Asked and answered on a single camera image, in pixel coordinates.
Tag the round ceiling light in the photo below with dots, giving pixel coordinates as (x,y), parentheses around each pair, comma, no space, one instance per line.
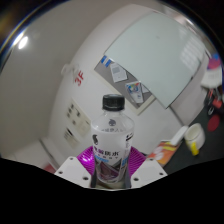
(22,42)

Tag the clear black-capped water bottle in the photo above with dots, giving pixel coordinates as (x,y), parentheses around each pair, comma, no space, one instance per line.
(111,140)

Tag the grey notice board with papers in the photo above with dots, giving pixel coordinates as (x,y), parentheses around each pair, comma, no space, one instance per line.
(111,71)

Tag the flat round red coaster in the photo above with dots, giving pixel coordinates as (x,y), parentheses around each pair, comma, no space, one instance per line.
(213,123)

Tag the red and black power tool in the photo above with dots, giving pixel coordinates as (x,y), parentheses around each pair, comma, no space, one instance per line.
(215,101)

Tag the flat white box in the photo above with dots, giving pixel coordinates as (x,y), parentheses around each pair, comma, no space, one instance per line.
(179,136)

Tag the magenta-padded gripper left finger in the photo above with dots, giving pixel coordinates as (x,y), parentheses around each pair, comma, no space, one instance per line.
(73,168)

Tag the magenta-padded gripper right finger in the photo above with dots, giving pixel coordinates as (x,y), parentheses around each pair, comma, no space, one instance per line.
(148,170)

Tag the large frosted glass whiteboard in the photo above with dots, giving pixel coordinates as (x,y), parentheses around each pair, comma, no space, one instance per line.
(156,56)

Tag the small white wall poster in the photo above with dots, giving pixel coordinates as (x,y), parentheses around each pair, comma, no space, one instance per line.
(70,138)

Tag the large white wall poster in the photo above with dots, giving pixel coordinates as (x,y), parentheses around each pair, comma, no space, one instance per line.
(78,115)

